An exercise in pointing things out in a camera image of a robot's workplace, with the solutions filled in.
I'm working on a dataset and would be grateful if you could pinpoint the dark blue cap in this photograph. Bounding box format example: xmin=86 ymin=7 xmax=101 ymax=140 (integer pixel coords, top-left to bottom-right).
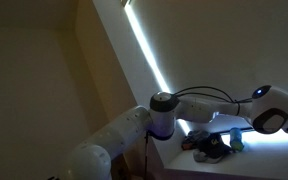
xmin=193 ymin=133 xmax=232 ymax=164

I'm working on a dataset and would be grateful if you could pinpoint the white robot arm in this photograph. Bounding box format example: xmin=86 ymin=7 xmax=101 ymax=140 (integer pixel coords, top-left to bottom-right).
xmin=59 ymin=85 xmax=288 ymax=180

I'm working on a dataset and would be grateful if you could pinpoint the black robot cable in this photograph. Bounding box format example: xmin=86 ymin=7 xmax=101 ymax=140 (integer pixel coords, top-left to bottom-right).
xmin=173 ymin=85 xmax=254 ymax=116

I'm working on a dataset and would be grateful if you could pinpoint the crumpled dark cloth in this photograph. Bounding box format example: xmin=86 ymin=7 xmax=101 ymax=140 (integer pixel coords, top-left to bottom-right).
xmin=181 ymin=130 xmax=210 ymax=150

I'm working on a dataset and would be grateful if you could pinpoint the blue bottle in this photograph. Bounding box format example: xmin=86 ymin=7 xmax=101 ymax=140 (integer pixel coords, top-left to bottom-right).
xmin=230 ymin=127 xmax=244 ymax=152

